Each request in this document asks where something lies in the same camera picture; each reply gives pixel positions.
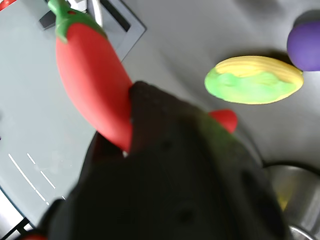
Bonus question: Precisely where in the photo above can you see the red toy chilli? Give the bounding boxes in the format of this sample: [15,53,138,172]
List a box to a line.
[47,0,238,153]

